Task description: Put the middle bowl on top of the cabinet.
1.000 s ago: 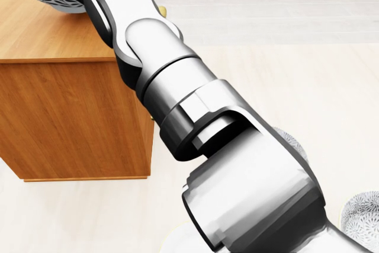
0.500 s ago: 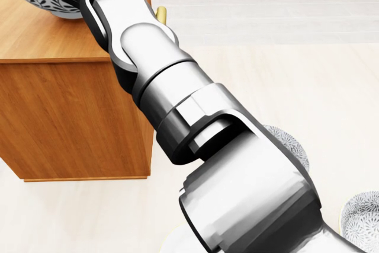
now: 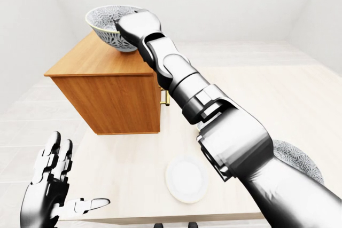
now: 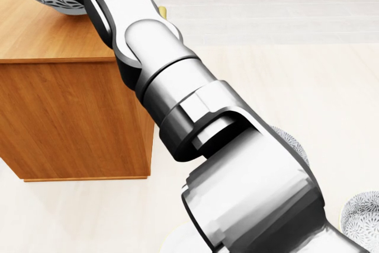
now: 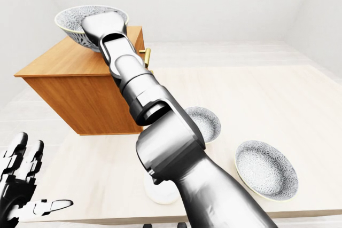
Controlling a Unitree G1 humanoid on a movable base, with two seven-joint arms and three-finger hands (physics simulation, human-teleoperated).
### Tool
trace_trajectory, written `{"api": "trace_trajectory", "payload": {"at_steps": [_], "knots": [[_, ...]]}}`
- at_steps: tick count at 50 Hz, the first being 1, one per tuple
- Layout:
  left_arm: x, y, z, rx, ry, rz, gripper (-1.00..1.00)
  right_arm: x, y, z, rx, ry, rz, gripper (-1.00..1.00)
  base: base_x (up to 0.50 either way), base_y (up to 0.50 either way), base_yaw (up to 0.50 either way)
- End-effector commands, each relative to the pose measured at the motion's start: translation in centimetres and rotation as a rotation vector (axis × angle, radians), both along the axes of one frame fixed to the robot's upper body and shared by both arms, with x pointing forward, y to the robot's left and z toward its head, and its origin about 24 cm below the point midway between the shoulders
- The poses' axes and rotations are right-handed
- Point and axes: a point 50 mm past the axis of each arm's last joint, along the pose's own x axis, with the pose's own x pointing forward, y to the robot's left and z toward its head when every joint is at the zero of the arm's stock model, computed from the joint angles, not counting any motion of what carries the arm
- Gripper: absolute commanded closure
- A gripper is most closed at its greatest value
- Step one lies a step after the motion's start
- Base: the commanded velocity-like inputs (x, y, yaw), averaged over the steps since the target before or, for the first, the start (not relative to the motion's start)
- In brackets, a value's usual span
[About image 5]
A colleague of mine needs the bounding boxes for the patterned black white bowl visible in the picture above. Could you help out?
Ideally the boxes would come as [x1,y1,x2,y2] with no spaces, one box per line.
[234,139,300,203]
[184,106,222,145]
[54,4,130,54]

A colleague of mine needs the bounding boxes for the wooden cabinet drawer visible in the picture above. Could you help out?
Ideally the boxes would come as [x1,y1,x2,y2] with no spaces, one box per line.
[136,26,146,53]

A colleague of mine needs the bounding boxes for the white round dish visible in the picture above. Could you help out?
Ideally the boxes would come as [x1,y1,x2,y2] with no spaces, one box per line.
[144,171,180,205]

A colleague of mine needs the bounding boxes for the wooden cabinet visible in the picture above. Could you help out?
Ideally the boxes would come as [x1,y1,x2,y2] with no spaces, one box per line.
[13,26,154,136]

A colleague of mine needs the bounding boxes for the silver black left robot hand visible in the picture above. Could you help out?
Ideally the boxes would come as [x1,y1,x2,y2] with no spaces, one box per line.
[0,131,74,225]

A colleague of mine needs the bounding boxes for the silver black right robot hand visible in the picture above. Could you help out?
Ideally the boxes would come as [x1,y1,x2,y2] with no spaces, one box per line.
[81,11,128,50]

